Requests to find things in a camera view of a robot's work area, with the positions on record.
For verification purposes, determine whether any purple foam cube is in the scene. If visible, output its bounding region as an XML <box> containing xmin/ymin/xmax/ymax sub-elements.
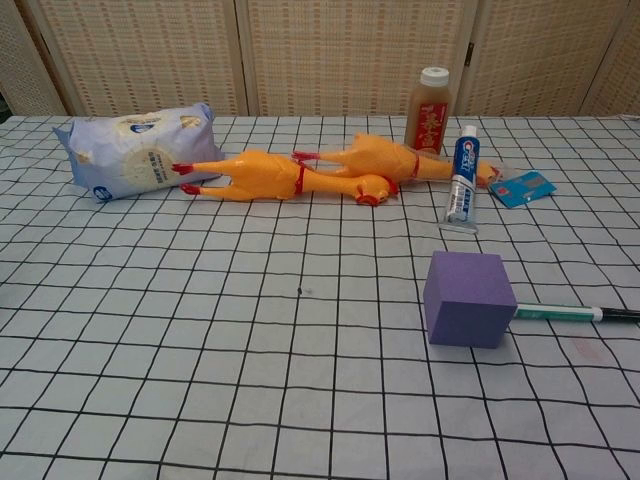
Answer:
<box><xmin>422</xmin><ymin>250</ymin><xmax>518</xmax><ymax>347</ymax></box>

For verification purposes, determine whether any green marker black cap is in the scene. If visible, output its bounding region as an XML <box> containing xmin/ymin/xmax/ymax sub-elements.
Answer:
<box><xmin>512</xmin><ymin>302</ymin><xmax>640</xmax><ymax>325</ymax></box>

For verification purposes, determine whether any yellow rubber chicken toy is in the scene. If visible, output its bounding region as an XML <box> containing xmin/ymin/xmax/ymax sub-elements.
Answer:
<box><xmin>292</xmin><ymin>132</ymin><xmax>503</xmax><ymax>190</ymax></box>
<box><xmin>171</xmin><ymin>148</ymin><xmax>400</xmax><ymax>207</ymax></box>

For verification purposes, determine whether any white blue toothpaste tube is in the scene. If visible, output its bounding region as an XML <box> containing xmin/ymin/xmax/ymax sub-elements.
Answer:
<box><xmin>438</xmin><ymin>124</ymin><xmax>483</xmax><ymax>235</ymax></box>

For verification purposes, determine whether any white black grid tablecloth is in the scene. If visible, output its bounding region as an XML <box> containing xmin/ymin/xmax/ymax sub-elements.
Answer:
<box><xmin>0</xmin><ymin>114</ymin><xmax>640</xmax><ymax>480</ymax></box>

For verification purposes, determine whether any brown drink bottle white cap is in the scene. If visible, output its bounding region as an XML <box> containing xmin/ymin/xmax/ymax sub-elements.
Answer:
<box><xmin>403</xmin><ymin>66</ymin><xmax>451</xmax><ymax>155</ymax></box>

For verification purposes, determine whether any beige woven folding screen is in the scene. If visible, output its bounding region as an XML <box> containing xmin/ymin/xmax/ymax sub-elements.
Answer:
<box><xmin>0</xmin><ymin>0</ymin><xmax>640</xmax><ymax>119</ymax></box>

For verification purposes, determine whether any purple wet wipes pack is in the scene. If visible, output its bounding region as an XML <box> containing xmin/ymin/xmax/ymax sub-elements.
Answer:
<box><xmin>52</xmin><ymin>102</ymin><xmax>226</xmax><ymax>204</ymax></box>

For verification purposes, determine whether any small blue packet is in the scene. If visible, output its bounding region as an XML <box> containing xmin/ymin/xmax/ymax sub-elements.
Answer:
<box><xmin>487</xmin><ymin>168</ymin><xmax>558</xmax><ymax>209</ymax></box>

